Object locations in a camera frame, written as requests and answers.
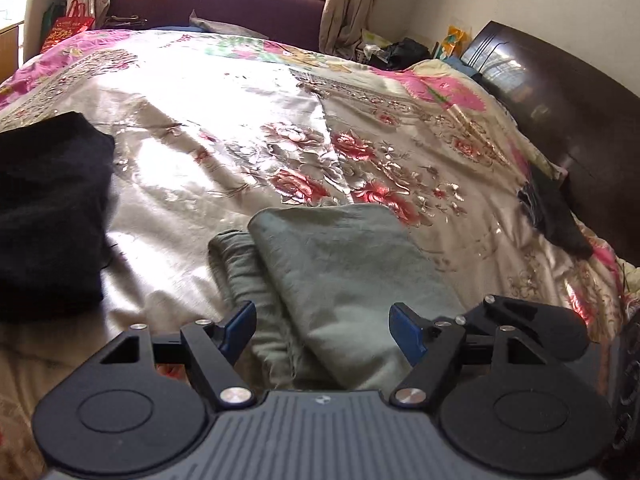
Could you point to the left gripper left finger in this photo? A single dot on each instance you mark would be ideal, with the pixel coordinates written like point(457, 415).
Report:
point(212, 349)

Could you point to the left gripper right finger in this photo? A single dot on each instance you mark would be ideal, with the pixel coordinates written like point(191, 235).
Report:
point(432, 349)

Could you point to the green pants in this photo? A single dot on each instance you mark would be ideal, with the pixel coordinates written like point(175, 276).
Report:
point(323, 281)

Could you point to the dark checked pants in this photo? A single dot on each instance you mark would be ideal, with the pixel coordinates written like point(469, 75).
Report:
point(545, 208)

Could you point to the floral bedspread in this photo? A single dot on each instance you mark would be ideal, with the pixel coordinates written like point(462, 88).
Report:
point(211, 129)

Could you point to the black folded garment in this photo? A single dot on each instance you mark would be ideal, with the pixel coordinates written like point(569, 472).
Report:
point(55, 185)

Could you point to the floral pillow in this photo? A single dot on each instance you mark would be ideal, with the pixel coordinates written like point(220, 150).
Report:
point(471, 121)

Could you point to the dark wooden headboard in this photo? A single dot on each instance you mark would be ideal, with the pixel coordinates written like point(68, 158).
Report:
point(580, 119)

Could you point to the black bag on nightstand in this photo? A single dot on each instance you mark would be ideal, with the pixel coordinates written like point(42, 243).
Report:
point(400, 55)

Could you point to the yellow package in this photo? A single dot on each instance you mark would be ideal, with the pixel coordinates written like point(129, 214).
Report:
point(455, 41)

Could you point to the maroon sofa bench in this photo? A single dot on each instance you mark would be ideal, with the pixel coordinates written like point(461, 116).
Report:
point(293, 22)

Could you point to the red gift bag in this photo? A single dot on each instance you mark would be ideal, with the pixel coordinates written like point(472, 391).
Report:
point(75, 20)

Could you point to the right beige curtain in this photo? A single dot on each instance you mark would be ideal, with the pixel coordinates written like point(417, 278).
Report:
point(341, 26)

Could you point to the wooden cabinet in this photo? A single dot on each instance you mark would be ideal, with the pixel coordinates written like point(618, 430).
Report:
point(10, 49)

